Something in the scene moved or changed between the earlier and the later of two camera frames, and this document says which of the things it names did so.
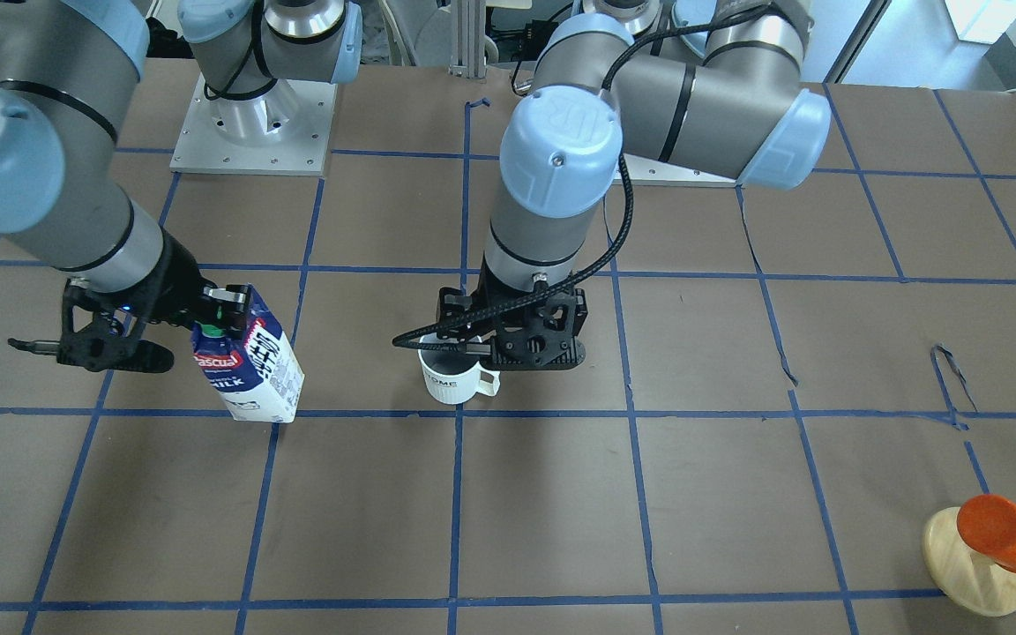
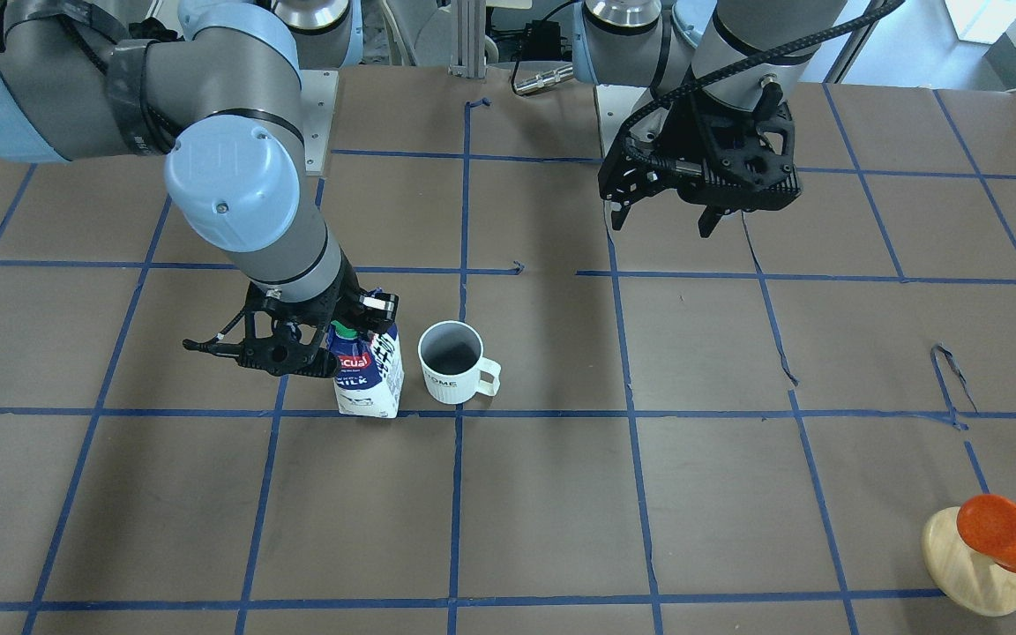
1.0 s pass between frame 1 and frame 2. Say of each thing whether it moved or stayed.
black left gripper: moved
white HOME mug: stayed
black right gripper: moved
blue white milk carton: moved
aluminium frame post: stayed
